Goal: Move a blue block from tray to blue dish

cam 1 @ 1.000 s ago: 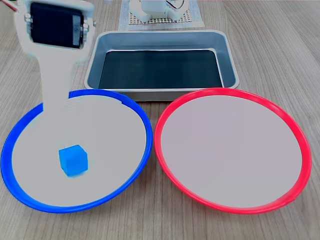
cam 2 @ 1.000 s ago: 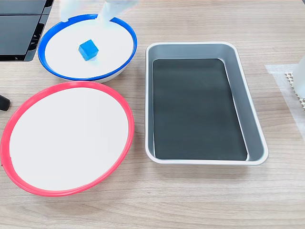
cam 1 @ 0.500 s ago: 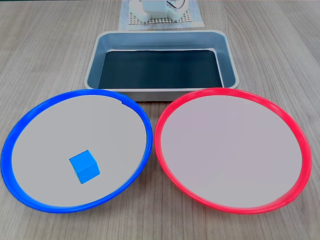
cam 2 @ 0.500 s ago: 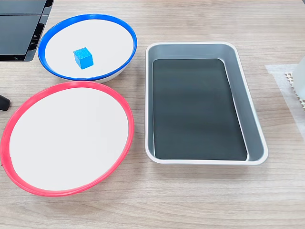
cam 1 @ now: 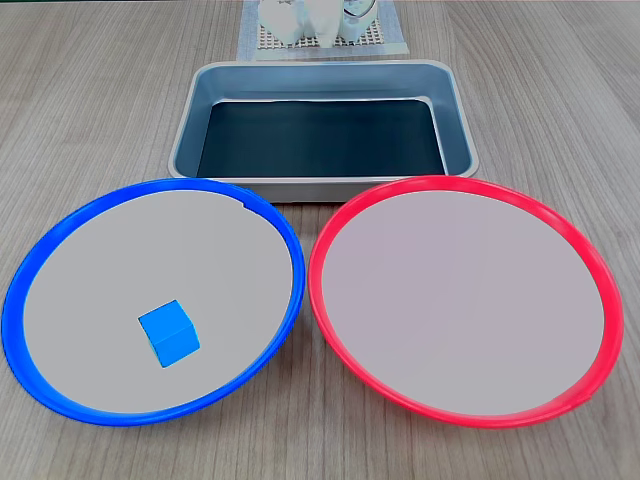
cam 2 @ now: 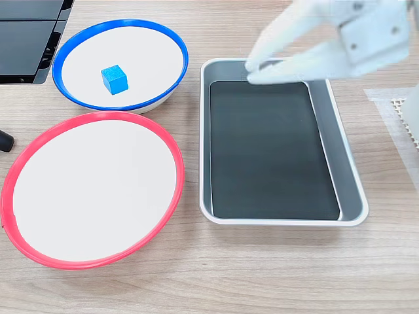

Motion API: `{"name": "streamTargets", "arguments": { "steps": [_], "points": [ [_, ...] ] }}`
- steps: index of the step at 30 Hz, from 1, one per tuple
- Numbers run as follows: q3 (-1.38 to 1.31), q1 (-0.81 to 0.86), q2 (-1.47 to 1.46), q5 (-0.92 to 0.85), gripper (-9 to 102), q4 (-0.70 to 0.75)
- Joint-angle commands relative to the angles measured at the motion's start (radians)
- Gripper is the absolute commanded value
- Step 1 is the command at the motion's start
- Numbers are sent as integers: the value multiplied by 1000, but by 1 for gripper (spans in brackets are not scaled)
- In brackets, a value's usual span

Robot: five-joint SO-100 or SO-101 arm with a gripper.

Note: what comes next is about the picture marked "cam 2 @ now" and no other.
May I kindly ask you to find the black stacked document tray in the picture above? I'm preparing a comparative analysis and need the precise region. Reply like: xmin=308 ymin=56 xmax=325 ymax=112
xmin=0 ymin=0 xmax=75 ymax=85

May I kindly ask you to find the red rimmed white dish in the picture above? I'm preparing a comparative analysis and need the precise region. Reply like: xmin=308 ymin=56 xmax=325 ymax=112
xmin=0 ymin=110 xmax=186 ymax=271

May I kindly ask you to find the silver metal tray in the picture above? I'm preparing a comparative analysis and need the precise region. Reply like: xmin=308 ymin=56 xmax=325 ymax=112
xmin=198 ymin=58 xmax=370 ymax=227

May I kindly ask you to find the translucent plastic sheet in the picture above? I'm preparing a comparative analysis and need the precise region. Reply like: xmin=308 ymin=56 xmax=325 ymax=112
xmin=363 ymin=87 xmax=419 ymax=194

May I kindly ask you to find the blue rimmed white dish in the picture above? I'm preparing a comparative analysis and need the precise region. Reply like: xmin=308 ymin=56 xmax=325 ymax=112
xmin=51 ymin=18 xmax=190 ymax=114

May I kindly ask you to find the black tray liner mat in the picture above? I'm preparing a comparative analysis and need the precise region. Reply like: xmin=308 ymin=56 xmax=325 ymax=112
xmin=209 ymin=80 xmax=341 ymax=220

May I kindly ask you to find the black rounded object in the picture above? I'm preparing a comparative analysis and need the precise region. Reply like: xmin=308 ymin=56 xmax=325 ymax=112
xmin=0 ymin=129 xmax=16 ymax=153

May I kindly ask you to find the blue cube block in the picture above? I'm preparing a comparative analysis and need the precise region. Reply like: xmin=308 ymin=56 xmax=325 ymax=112
xmin=100 ymin=64 xmax=128 ymax=96

